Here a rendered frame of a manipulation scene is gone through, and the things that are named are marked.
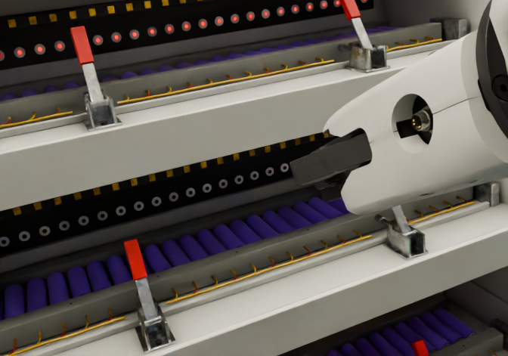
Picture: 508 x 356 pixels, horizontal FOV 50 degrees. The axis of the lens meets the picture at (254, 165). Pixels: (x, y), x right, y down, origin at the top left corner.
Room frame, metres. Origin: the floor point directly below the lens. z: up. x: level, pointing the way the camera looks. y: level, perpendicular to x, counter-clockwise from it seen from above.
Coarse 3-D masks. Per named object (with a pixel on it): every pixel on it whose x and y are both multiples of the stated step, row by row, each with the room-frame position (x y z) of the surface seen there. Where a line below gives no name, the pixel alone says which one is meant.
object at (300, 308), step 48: (240, 192) 0.66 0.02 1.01; (480, 192) 0.63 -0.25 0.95; (96, 240) 0.60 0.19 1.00; (432, 240) 0.56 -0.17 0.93; (480, 240) 0.55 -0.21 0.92; (288, 288) 0.51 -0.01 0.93; (336, 288) 0.50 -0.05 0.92; (384, 288) 0.52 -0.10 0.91; (432, 288) 0.54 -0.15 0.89; (192, 336) 0.46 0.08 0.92; (240, 336) 0.47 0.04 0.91; (288, 336) 0.49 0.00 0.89
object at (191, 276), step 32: (320, 224) 0.58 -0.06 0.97; (352, 224) 0.58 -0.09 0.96; (224, 256) 0.54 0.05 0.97; (256, 256) 0.55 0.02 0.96; (288, 256) 0.56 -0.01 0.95; (128, 288) 0.50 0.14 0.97; (160, 288) 0.51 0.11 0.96; (192, 288) 0.52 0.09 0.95; (0, 320) 0.48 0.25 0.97; (32, 320) 0.47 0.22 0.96; (64, 320) 0.48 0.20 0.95; (96, 320) 0.49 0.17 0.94; (0, 352) 0.47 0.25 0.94
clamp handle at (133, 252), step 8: (136, 240) 0.48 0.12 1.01; (128, 248) 0.47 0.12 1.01; (136, 248) 0.47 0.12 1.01; (128, 256) 0.47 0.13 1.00; (136, 256) 0.47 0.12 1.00; (136, 264) 0.47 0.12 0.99; (136, 272) 0.47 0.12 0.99; (144, 272) 0.47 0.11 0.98; (136, 280) 0.47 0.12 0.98; (144, 280) 0.47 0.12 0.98; (144, 288) 0.47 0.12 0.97; (144, 296) 0.46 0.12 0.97; (144, 304) 0.46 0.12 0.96; (152, 304) 0.46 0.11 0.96; (144, 312) 0.46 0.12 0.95; (152, 312) 0.46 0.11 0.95
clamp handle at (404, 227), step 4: (392, 208) 0.55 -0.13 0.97; (396, 208) 0.55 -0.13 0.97; (400, 208) 0.55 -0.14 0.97; (396, 212) 0.55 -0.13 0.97; (400, 212) 0.55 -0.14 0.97; (396, 216) 0.55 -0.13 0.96; (400, 216) 0.55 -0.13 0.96; (404, 216) 0.55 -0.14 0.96; (396, 220) 0.55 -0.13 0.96; (400, 220) 0.55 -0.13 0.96; (404, 220) 0.55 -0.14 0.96; (400, 224) 0.55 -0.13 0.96; (404, 224) 0.55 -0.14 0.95; (400, 228) 0.55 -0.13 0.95; (404, 228) 0.55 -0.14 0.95; (408, 228) 0.55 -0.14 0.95; (400, 232) 0.55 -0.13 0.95; (404, 232) 0.55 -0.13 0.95; (408, 232) 0.55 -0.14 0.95
